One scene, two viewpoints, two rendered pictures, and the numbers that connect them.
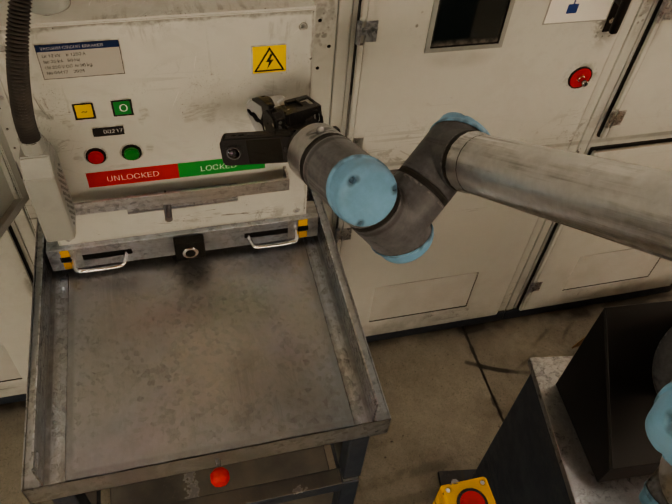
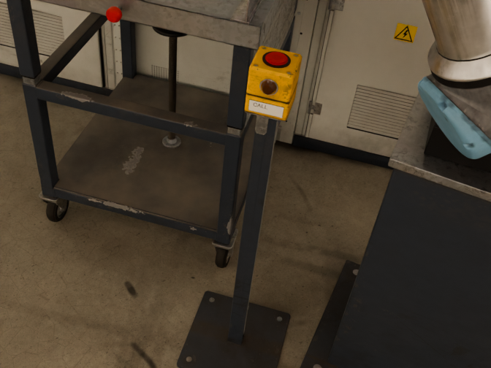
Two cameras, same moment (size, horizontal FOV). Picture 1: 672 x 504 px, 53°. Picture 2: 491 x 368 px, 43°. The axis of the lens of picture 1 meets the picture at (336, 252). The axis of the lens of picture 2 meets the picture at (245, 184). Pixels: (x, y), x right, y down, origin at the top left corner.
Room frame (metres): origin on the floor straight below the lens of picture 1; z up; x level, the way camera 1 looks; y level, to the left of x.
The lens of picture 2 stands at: (-0.44, -0.69, 1.50)
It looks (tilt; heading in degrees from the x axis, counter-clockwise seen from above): 44 degrees down; 29
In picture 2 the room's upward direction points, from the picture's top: 7 degrees clockwise
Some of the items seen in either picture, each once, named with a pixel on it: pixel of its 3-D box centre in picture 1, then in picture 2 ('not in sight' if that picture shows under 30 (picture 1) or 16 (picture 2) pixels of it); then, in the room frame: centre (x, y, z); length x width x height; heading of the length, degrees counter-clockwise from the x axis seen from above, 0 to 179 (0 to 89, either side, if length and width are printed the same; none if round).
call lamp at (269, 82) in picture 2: not in sight; (267, 88); (0.36, -0.27, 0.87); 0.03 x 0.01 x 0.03; 108
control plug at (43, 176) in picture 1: (49, 189); not in sight; (0.76, 0.48, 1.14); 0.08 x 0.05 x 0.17; 18
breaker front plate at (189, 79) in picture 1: (174, 144); not in sight; (0.89, 0.30, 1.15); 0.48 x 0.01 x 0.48; 108
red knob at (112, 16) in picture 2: (219, 472); (115, 12); (0.45, 0.16, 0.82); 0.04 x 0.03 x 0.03; 18
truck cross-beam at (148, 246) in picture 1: (188, 234); not in sight; (0.91, 0.31, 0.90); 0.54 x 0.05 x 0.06; 108
